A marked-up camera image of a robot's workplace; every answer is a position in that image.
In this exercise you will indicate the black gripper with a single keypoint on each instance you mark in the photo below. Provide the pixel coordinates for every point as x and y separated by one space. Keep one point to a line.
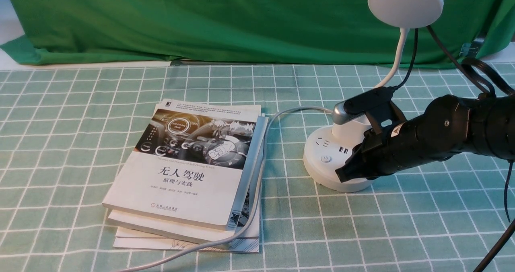
401 150

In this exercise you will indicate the white desk lamp with sockets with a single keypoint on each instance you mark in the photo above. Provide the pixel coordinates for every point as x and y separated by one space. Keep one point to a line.
328 148

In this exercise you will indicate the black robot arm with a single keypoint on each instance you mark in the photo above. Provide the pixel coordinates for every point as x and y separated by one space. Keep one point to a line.
449 126

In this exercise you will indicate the bottom book in stack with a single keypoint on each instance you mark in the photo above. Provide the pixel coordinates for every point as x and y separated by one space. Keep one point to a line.
138 232

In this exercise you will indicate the white self-driving textbook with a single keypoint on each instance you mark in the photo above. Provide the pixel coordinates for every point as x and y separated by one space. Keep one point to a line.
190 164

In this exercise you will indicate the black pole bottom right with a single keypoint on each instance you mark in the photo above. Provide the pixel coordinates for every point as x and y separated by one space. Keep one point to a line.
505 237

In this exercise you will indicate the metal binder clip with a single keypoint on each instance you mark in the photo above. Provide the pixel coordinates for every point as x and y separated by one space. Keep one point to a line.
472 49

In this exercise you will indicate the green checkered tablecloth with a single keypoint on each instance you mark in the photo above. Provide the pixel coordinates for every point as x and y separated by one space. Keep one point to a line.
66 133

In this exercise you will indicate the green backdrop cloth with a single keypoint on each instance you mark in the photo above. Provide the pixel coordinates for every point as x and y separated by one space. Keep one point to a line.
264 31

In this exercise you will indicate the wrist-mounted camera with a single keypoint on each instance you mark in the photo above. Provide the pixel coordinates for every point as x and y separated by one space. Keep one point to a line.
376 104

